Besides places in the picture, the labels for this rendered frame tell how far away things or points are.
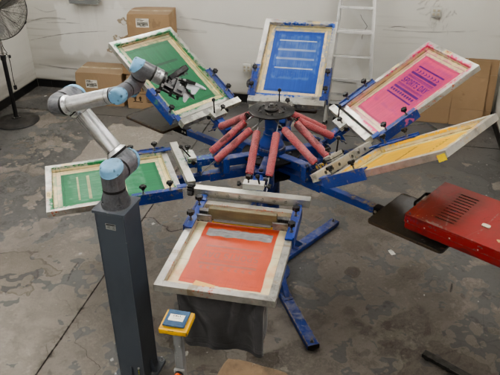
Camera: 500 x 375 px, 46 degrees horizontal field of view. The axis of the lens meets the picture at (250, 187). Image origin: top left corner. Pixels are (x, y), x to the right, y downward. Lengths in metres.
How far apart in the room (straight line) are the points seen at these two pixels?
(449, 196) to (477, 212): 0.19
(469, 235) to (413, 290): 1.43
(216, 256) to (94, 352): 1.29
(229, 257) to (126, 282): 0.59
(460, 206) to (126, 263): 1.79
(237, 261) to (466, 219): 1.20
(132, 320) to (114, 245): 0.50
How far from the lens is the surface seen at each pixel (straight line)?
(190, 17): 7.30
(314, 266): 4.54
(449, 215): 3.23
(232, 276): 2.90
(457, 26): 7.00
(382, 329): 4.09
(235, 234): 3.17
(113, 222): 3.03
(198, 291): 2.77
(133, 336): 3.50
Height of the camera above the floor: 2.77
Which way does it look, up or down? 30 degrees down
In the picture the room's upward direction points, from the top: straight up
